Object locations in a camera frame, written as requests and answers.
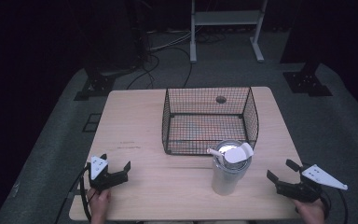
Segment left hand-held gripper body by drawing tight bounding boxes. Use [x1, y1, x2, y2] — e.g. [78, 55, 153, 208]
[87, 156, 129, 191]

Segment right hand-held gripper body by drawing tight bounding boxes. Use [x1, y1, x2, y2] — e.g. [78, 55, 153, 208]
[275, 163, 349, 203]

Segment white tumbler with straw lid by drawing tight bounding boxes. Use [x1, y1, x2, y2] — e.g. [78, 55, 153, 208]
[206, 139, 255, 197]

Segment black wire basket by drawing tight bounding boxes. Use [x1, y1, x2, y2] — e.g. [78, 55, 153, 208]
[161, 86, 260, 156]

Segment person's left hand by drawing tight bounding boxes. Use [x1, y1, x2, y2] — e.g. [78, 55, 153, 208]
[86, 188, 112, 217]

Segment person's right hand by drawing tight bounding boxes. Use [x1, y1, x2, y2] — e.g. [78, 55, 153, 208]
[293, 199, 326, 224]

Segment black stand base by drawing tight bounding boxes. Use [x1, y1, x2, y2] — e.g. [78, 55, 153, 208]
[280, 0, 334, 98]
[73, 60, 117, 102]

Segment white metal stand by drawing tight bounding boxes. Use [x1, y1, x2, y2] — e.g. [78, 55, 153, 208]
[189, 0, 269, 64]

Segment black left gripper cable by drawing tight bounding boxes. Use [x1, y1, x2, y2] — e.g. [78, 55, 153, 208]
[53, 165, 93, 224]

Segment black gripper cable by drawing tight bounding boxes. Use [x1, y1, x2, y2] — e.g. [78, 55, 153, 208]
[321, 187, 350, 224]
[53, 165, 93, 224]

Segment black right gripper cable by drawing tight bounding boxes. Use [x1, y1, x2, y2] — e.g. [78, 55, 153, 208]
[321, 187, 350, 224]

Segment black floor cables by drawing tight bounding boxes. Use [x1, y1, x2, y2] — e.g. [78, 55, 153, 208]
[125, 46, 194, 91]

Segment white floor cables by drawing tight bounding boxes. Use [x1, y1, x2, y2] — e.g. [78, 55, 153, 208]
[148, 28, 194, 53]

